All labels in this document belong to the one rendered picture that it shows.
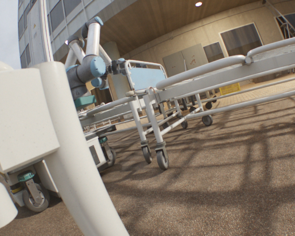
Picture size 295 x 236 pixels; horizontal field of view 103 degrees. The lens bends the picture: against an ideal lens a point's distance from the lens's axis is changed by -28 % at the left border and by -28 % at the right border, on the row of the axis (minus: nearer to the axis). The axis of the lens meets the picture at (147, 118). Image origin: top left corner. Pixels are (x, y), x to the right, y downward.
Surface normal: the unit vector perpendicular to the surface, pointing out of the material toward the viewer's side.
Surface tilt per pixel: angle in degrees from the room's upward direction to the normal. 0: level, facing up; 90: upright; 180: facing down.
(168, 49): 90
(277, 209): 0
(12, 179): 90
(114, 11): 90
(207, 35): 90
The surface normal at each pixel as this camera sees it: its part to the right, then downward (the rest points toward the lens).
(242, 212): -0.30, -0.95
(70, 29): -0.47, 0.22
